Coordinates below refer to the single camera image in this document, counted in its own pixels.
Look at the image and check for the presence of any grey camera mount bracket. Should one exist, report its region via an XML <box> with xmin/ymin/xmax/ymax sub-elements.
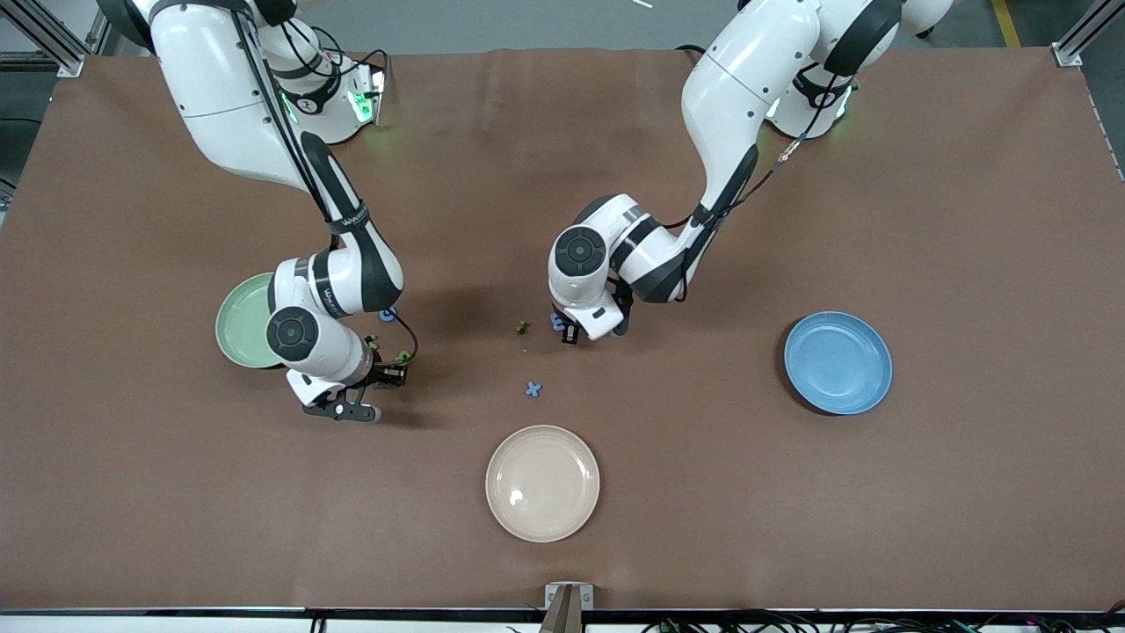
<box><xmin>539</xmin><ymin>582</ymin><xmax>595</xmax><ymax>633</ymax></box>

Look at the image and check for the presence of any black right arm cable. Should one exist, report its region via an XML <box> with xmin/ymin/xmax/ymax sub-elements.
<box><xmin>230</xmin><ymin>0</ymin><xmax>421</xmax><ymax>383</ymax></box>

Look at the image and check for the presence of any black cable bundle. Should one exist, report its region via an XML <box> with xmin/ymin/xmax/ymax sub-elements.
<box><xmin>642</xmin><ymin>611</ymin><xmax>1125</xmax><ymax>633</ymax></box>

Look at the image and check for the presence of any blue plate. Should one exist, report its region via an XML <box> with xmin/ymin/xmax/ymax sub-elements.
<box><xmin>783</xmin><ymin>311</ymin><xmax>894</xmax><ymax>416</ymax></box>

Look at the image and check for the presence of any black right base cable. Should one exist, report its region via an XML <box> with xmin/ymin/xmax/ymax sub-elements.
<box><xmin>281</xmin><ymin>18</ymin><xmax>389</xmax><ymax>98</ymax></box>

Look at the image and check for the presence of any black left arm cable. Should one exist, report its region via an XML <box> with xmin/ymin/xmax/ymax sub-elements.
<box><xmin>664</xmin><ymin>75</ymin><xmax>862</xmax><ymax>231</ymax></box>

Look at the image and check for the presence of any brown table mat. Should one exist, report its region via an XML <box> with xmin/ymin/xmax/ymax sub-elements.
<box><xmin>0</xmin><ymin>46</ymin><xmax>1125</xmax><ymax>614</ymax></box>

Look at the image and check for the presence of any white black table edge rail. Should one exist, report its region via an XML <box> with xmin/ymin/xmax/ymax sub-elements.
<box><xmin>0</xmin><ymin>605</ymin><xmax>1125</xmax><ymax>633</ymax></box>

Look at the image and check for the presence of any green plate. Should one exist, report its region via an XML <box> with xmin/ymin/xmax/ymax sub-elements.
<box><xmin>215</xmin><ymin>272</ymin><xmax>282</xmax><ymax>370</ymax></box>

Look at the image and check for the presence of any beige plate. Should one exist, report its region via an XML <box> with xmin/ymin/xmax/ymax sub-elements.
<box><xmin>485</xmin><ymin>425</ymin><xmax>601</xmax><ymax>543</ymax></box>

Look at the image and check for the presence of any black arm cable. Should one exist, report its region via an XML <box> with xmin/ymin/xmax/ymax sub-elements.
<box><xmin>664</xmin><ymin>75</ymin><xmax>862</xmax><ymax>231</ymax></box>
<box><xmin>230</xmin><ymin>0</ymin><xmax>421</xmax><ymax>383</ymax></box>

